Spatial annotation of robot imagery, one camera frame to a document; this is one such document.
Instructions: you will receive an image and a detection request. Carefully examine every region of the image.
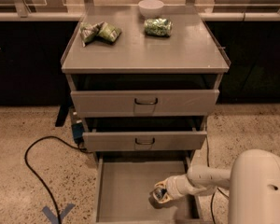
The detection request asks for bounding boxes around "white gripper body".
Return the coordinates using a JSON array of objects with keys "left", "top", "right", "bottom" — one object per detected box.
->
[{"left": 165, "top": 175, "right": 205, "bottom": 200}]

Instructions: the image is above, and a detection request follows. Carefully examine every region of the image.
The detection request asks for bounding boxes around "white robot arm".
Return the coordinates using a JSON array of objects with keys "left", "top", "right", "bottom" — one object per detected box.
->
[{"left": 153, "top": 149, "right": 280, "bottom": 224}]

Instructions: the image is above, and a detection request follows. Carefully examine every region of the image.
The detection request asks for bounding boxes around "grey bottom drawer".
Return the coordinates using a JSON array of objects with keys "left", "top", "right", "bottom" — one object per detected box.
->
[{"left": 92, "top": 153, "right": 212, "bottom": 224}]

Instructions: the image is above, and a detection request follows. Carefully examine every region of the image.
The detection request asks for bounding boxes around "grey drawer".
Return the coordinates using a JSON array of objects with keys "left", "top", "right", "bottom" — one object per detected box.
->
[
  {"left": 71, "top": 90, "right": 219, "bottom": 118},
  {"left": 92, "top": 153, "right": 212, "bottom": 224},
  {"left": 83, "top": 131, "right": 207, "bottom": 151}
]

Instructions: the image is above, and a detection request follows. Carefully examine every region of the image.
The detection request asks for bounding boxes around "grey middle drawer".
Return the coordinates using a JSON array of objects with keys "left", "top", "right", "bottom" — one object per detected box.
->
[{"left": 83, "top": 131, "right": 207, "bottom": 151}]

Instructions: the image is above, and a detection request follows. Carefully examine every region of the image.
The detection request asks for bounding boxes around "grey top drawer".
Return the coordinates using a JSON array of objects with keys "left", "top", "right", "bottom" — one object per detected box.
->
[{"left": 71, "top": 90, "right": 219, "bottom": 118}]

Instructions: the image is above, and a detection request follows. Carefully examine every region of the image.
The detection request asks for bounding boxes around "grey metal drawer cabinet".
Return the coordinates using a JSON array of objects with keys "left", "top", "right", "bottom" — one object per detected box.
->
[{"left": 62, "top": 5, "right": 230, "bottom": 157}]

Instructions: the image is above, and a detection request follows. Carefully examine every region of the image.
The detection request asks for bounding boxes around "blue power box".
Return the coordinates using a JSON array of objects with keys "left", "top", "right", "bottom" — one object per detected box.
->
[{"left": 71, "top": 122, "right": 84, "bottom": 144}]

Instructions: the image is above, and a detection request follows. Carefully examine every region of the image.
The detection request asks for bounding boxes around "blue tape floor mark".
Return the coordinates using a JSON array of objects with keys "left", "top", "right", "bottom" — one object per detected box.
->
[{"left": 41, "top": 203, "right": 76, "bottom": 224}]

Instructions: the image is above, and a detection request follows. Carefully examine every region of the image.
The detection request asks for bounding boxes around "green chip bag right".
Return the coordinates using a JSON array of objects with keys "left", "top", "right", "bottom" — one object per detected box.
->
[{"left": 144, "top": 18, "right": 173, "bottom": 37}]

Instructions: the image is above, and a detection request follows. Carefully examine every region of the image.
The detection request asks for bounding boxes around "green chip bag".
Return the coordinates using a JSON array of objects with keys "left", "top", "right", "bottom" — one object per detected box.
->
[
  {"left": 144, "top": 18, "right": 173, "bottom": 37},
  {"left": 79, "top": 21, "right": 121, "bottom": 46}
]

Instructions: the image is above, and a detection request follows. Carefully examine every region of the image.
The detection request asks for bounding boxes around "green chip bag left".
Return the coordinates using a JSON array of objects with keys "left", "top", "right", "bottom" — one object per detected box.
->
[{"left": 79, "top": 21, "right": 121, "bottom": 46}]

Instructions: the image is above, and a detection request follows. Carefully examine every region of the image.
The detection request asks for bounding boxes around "white bowl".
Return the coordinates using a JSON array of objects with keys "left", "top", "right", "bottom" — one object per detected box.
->
[{"left": 138, "top": 0, "right": 164, "bottom": 19}]

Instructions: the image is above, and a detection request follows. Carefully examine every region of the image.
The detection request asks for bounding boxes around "black floor cable right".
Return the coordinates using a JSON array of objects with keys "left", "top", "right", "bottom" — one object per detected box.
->
[{"left": 204, "top": 135, "right": 231, "bottom": 224}]

